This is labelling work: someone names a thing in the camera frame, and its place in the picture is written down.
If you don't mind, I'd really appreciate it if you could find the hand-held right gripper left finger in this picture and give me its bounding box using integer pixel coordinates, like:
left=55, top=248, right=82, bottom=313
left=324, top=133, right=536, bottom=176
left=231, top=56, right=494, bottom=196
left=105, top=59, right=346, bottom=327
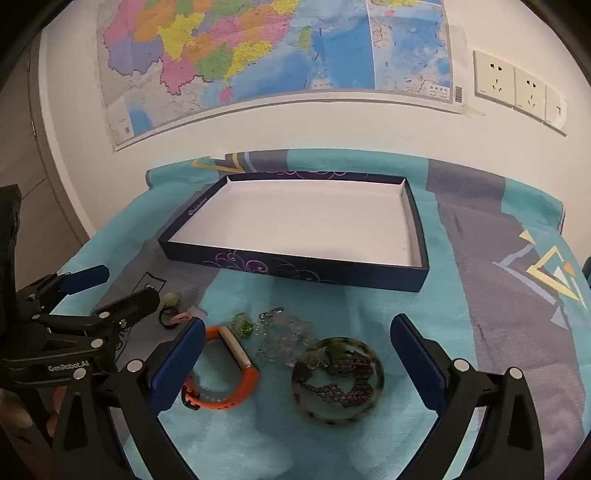
left=51, top=318, right=206, bottom=480

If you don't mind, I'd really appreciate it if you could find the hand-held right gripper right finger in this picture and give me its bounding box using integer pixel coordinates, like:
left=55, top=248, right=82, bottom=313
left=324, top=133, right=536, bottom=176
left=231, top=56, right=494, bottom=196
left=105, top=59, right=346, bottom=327
left=390, top=314, right=546, bottom=480

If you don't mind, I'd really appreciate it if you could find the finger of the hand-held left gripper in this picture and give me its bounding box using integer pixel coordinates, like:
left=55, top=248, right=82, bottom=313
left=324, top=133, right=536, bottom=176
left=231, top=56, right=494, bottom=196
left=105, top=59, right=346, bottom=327
left=16, top=265, right=110, bottom=320
left=34, top=287, right=160, bottom=348

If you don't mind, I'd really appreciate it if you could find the black ring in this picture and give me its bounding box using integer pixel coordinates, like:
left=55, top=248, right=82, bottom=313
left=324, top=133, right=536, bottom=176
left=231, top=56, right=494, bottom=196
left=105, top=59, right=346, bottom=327
left=159, top=307, right=185, bottom=329

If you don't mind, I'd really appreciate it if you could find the tortoiseshell bangle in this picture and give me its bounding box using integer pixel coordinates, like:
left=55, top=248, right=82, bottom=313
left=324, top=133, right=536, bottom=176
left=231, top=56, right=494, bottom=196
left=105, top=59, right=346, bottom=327
left=292, top=337, right=384, bottom=423

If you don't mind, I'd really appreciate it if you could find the pink translucent clip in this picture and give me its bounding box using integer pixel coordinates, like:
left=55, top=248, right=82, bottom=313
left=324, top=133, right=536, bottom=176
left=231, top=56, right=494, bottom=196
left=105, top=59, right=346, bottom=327
left=171, top=308, right=206, bottom=325

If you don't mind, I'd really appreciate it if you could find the orange watch band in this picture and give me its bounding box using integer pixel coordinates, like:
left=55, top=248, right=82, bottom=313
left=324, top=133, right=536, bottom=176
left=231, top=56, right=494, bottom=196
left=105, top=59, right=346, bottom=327
left=181, top=324, right=262, bottom=411

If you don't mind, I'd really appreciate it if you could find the dark red bead bracelet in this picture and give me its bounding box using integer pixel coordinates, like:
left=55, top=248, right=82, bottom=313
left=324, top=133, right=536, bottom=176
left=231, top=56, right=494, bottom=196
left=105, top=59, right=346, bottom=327
left=295, top=352, right=375, bottom=409

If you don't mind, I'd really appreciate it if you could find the clear crystal bead bracelet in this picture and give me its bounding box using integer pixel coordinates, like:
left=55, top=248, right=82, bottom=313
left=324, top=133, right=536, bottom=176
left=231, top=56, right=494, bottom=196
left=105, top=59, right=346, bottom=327
left=256, top=308, right=313, bottom=367

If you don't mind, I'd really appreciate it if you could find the dark blue cardboard box tray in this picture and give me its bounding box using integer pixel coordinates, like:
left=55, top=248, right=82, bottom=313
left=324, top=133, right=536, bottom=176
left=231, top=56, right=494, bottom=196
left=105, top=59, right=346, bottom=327
left=157, top=172, right=430, bottom=294

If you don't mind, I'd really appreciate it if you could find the person's left hand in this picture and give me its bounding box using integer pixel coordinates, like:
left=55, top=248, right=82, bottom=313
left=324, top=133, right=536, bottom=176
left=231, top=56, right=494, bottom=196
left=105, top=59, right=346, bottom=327
left=0, top=387, right=65, bottom=437

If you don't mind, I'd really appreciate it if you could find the green beaded ornament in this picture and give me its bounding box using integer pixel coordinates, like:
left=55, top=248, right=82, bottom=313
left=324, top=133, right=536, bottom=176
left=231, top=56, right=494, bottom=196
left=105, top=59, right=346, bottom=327
left=231, top=313, right=254, bottom=340

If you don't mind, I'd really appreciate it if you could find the black object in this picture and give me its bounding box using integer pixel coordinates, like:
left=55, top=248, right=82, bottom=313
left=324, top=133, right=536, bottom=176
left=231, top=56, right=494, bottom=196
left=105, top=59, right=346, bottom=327
left=0, top=185, right=23, bottom=333

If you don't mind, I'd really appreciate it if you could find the teal and grey printed blanket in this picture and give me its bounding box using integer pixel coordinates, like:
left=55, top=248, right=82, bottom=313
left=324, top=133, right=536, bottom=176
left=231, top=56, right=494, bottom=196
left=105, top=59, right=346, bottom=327
left=60, top=148, right=591, bottom=480

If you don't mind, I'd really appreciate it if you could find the grey door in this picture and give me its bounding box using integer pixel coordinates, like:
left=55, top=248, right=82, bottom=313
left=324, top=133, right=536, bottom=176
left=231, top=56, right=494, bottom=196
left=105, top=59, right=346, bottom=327
left=0, top=46, right=89, bottom=241

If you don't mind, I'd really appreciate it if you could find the colourful wall map poster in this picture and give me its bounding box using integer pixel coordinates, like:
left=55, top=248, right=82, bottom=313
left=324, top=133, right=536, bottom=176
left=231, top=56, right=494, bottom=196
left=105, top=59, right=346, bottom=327
left=96, top=0, right=455, bottom=151

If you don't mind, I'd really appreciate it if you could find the white wall switch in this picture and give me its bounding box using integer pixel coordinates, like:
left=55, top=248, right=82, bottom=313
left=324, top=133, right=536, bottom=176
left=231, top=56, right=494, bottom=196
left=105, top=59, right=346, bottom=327
left=545, top=84, right=568, bottom=136

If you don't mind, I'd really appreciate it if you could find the white wall socket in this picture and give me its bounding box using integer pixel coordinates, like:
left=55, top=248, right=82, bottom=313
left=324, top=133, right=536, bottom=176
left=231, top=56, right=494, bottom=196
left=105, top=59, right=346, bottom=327
left=473, top=50, right=516, bottom=108
left=513, top=67, right=548, bottom=121

